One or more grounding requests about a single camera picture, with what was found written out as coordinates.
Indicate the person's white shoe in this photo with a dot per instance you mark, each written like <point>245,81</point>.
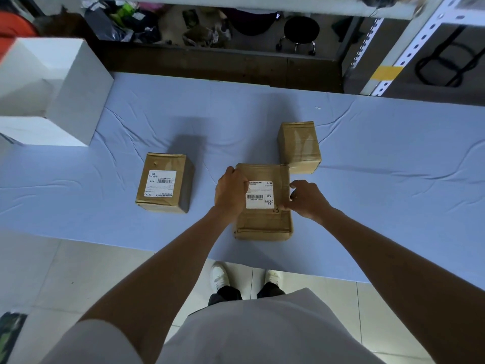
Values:
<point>219,277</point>
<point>273,278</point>

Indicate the person's right white shoe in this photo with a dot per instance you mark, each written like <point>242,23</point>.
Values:
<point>273,278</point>

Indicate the red plastic chair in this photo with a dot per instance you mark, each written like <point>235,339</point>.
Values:
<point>15,30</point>

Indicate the gray plastic bag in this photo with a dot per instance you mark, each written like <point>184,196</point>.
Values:
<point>104,24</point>

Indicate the medium brown cardboard box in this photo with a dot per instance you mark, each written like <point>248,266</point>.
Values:
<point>163,162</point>

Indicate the black rolling stool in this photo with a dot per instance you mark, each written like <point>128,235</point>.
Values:
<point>301,32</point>

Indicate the small brown cardboard box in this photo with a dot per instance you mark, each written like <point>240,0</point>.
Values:
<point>299,145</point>

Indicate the long gray shelf board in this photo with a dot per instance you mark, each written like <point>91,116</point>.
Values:
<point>265,3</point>

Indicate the white barcode label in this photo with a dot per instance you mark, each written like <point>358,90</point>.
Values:
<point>160,183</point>
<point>259,195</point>

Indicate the blue table cloth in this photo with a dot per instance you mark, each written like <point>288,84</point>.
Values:
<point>379,140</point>

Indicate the person's right hand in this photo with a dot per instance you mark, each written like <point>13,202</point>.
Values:
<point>308,202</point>

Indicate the white perforated shelf post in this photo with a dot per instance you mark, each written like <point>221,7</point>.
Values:
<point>409,45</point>
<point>365,43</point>

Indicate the person's dark trousers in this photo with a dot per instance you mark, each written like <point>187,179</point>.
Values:
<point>242,293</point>

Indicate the white bin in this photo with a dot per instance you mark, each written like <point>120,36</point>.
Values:
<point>75,98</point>

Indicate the person's left white shoe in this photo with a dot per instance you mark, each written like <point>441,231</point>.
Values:
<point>219,277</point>

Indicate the bright green bag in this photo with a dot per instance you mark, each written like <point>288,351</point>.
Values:
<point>125,11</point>

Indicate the person's white shirt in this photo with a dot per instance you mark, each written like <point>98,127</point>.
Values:
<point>242,329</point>

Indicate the large cardboard box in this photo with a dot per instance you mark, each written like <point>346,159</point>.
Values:
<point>263,223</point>

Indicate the yellow tape strip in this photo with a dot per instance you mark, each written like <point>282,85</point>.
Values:
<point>386,73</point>

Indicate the dark green bag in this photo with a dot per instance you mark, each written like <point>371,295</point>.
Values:
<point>11,335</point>

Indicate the person's right forearm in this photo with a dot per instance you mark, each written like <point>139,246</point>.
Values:
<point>405,280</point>

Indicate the person's left hand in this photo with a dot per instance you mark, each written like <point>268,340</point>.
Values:
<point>229,195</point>

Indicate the person's left forearm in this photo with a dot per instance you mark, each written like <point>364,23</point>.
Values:
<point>151,288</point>

